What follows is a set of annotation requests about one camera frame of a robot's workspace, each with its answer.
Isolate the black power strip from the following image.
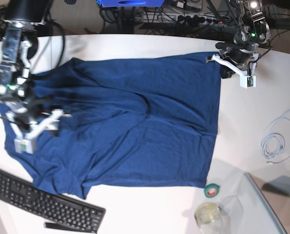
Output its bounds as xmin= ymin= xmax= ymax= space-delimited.
xmin=176 ymin=15 xmax=224 ymax=27

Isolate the blue box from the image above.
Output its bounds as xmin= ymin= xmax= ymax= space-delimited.
xmin=97 ymin=0 xmax=164 ymax=7

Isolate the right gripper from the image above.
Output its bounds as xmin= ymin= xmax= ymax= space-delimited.
xmin=0 ymin=94 xmax=60 ymax=137

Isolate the coiled white cable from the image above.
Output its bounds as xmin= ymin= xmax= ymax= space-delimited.
xmin=260 ymin=106 xmax=290 ymax=164

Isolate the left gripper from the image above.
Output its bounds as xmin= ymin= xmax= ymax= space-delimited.
xmin=215 ymin=42 xmax=256 ymax=78

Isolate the black computer keyboard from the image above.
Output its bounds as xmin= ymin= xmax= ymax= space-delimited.
xmin=0 ymin=169 xmax=106 ymax=234

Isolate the dark blue t-shirt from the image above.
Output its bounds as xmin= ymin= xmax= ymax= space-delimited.
xmin=0 ymin=51 xmax=223 ymax=200

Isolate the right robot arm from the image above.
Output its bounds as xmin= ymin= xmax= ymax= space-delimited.
xmin=0 ymin=0 xmax=64 ymax=138

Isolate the glass panel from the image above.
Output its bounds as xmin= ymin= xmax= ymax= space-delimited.
xmin=250 ymin=172 xmax=290 ymax=234

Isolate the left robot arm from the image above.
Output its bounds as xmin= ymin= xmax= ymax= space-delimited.
xmin=216 ymin=0 xmax=270 ymax=75

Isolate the clear glass jar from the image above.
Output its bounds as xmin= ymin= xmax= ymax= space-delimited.
xmin=194 ymin=202 xmax=224 ymax=234

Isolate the green electrical tape roll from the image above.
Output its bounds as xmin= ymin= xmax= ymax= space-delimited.
xmin=204 ymin=183 xmax=220 ymax=198

